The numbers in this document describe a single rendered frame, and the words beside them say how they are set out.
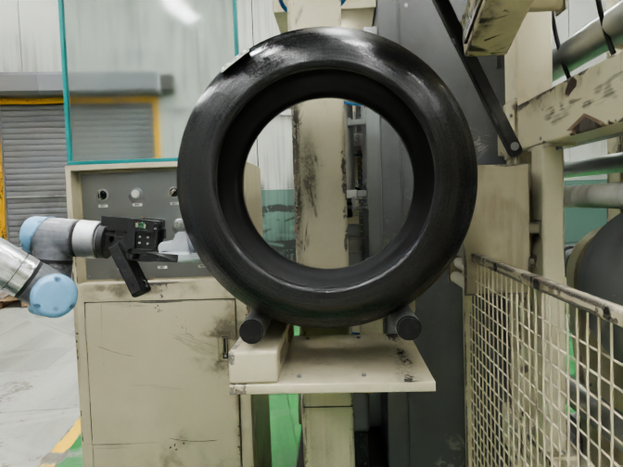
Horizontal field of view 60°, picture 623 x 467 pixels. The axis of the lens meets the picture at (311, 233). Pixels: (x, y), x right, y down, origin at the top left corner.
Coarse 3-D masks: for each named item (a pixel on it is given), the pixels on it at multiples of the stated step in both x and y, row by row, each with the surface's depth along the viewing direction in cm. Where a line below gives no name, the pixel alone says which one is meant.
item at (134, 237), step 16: (112, 224) 107; (128, 224) 105; (144, 224) 107; (160, 224) 109; (96, 240) 105; (112, 240) 108; (128, 240) 105; (144, 240) 106; (160, 240) 111; (128, 256) 106
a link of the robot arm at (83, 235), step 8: (80, 224) 107; (88, 224) 107; (96, 224) 107; (80, 232) 106; (88, 232) 106; (72, 240) 105; (80, 240) 105; (88, 240) 105; (72, 248) 106; (80, 248) 106; (88, 248) 106; (80, 256) 108; (88, 256) 107; (96, 256) 108
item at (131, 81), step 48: (96, 0) 167; (144, 0) 166; (192, 0) 165; (96, 48) 167; (144, 48) 167; (192, 48) 166; (96, 96) 168; (144, 96) 168; (192, 96) 167; (96, 144) 169; (144, 144) 168
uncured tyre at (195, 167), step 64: (256, 64) 94; (320, 64) 93; (384, 64) 93; (192, 128) 97; (256, 128) 121; (448, 128) 93; (192, 192) 96; (448, 192) 94; (256, 256) 123; (384, 256) 121; (448, 256) 97; (320, 320) 98
